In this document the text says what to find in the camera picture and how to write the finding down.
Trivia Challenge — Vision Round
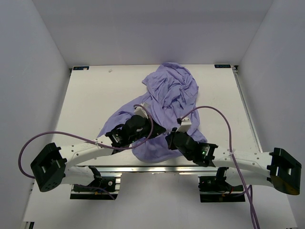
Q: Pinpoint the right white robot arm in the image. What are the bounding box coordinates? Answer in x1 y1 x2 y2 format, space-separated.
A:
165 128 302 195

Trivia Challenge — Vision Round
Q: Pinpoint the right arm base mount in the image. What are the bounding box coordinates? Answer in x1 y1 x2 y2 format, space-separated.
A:
194 167 245 203

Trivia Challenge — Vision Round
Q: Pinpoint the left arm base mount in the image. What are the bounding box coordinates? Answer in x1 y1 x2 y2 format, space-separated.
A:
63 166 121 200

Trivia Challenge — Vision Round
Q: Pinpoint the left blue table label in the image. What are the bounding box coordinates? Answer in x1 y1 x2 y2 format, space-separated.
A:
72 66 89 71

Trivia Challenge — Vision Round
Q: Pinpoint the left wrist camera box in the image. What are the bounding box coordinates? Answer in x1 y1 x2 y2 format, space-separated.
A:
133 103 151 119

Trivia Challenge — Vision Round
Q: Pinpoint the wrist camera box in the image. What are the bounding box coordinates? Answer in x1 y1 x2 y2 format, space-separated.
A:
133 103 151 119
176 117 192 133

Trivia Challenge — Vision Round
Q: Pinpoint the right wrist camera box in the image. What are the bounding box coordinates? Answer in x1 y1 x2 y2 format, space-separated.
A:
176 117 192 133

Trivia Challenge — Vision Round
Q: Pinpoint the blue table label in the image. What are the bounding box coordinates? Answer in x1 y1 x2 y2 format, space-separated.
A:
214 64 231 69
72 66 89 71

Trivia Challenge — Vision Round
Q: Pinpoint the purple jacket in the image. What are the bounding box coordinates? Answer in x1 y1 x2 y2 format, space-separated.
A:
99 62 199 163

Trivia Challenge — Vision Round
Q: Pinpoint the right blue table label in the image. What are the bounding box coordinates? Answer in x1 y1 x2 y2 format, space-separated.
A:
214 64 231 69

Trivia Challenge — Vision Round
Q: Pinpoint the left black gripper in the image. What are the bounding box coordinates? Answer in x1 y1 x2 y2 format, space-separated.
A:
129 114 165 144

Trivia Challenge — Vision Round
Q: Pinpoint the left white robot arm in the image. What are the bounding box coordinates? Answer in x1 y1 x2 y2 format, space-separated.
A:
30 115 166 192

